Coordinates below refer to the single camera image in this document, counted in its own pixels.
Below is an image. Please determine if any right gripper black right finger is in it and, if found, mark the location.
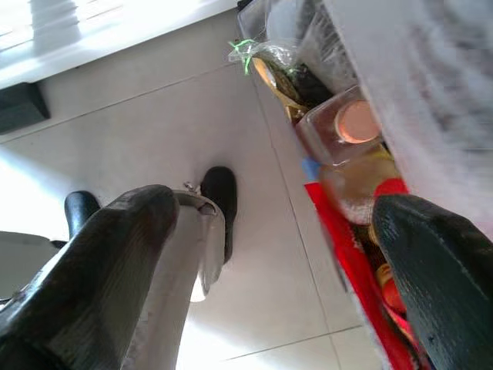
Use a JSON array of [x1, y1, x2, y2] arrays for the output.
[[371, 193, 493, 370]]

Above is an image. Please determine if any black robot foot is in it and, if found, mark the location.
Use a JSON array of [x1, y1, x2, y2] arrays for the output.
[[64, 190, 102, 242], [200, 165, 239, 267]]

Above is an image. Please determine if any red fridge door tray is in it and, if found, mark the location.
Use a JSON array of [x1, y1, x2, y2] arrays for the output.
[[304, 179, 423, 370]]

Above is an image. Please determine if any clear jar with pink lid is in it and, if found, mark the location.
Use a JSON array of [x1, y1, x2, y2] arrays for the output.
[[294, 86, 386, 167]]

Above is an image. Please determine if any dark green block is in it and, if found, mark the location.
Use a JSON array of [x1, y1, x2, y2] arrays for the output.
[[0, 81, 52, 134]]

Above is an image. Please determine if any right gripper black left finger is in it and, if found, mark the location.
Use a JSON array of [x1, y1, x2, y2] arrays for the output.
[[0, 183, 181, 370]]

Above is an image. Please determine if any blurry glass jar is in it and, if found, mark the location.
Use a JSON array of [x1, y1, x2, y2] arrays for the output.
[[319, 153, 401, 227]]

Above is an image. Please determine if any clear bag with green tie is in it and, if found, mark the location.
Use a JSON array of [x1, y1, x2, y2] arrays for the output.
[[227, 38, 309, 115]]

